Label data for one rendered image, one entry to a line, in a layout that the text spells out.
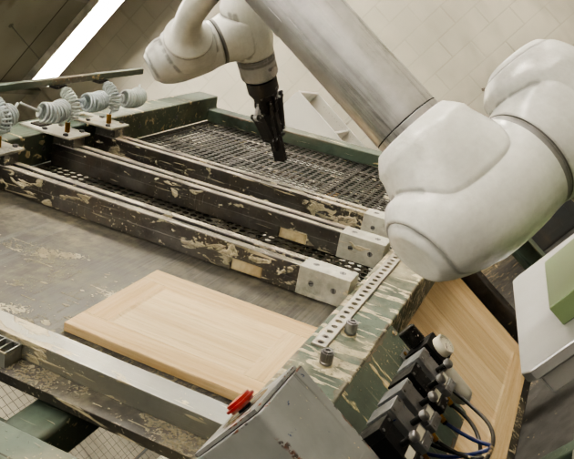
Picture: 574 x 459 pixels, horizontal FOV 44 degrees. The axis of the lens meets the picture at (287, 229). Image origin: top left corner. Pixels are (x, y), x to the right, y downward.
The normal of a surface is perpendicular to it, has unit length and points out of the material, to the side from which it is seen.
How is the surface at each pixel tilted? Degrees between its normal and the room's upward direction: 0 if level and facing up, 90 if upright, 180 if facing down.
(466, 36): 90
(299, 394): 90
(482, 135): 82
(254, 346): 55
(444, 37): 90
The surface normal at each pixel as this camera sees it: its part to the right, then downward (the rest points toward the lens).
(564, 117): 0.04, -0.27
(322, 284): -0.40, 0.26
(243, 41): 0.33, 0.53
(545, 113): -0.17, -0.37
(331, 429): 0.65, -0.60
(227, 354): 0.17, -0.92
